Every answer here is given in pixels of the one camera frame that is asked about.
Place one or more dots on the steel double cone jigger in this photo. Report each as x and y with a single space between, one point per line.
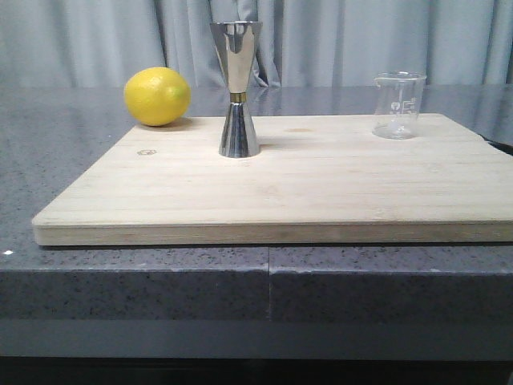
236 47

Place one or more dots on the black metal board handle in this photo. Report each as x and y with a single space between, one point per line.
508 149

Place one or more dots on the clear glass measuring beaker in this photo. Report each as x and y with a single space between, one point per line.
398 106

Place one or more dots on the yellow lemon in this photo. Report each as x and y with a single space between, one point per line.
157 96

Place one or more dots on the light wooden cutting board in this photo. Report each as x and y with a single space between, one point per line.
316 179

